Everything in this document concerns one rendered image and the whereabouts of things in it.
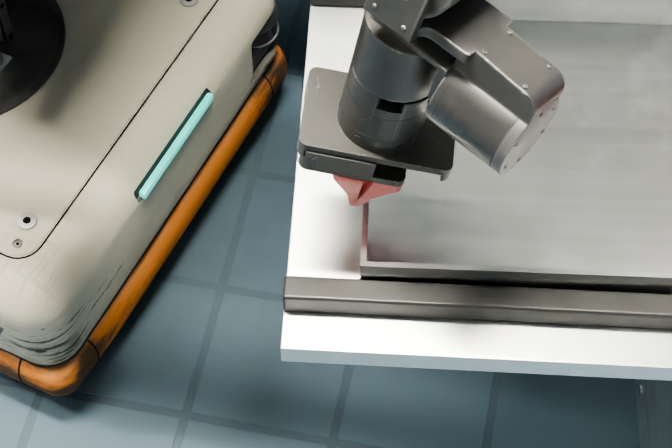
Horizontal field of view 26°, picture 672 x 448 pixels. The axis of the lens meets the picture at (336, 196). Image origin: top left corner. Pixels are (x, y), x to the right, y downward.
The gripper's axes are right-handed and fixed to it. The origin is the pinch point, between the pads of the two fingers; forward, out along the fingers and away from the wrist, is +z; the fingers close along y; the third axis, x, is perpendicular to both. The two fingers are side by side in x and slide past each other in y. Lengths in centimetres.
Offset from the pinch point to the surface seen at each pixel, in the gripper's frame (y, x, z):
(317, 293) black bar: -1.7, -7.7, 1.7
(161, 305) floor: -15, 39, 95
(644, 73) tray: 21.2, 15.8, -0.1
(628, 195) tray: 20.0, 4.1, 0.1
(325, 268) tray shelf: -1.2, -4.5, 3.7
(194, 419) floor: -8, 23, 94
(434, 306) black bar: 6.4, -7.8, 0.6
